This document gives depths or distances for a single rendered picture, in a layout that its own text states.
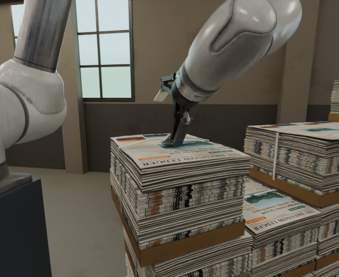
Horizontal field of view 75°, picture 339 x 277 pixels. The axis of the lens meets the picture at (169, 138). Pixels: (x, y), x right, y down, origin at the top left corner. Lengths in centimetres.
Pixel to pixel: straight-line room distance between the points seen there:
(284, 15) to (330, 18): 309
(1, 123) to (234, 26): 48
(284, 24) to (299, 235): 64
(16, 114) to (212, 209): 51
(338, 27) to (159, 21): 220
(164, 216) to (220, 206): 15
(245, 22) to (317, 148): 60
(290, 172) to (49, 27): 90
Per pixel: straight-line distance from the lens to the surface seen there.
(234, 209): 62
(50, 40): 68
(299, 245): 89
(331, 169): 92
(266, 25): 37
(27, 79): 66
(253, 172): 108
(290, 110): 317
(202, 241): 59
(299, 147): 91
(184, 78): 45
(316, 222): 91
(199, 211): 55
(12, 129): 60
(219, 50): 37
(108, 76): 351
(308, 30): 329
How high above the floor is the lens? 120
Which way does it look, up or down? 11 degrees down
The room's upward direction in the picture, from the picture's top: straight up
